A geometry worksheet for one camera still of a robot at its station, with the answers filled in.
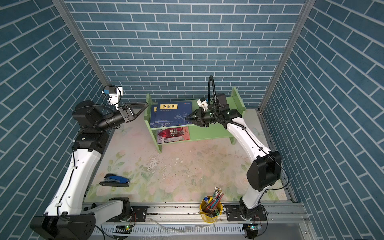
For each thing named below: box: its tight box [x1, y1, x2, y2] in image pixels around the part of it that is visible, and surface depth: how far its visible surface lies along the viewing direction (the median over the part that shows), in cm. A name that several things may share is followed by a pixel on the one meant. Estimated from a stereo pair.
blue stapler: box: [99, 173, 130, 187], surface depth 84 cm
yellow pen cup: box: [199, 195, 223, 224], surface depth 69 cm
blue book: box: [150, 101, 193, 128], surface depth 77 cm
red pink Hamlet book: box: [156, 126, 191, 144], surface depth 91 cm
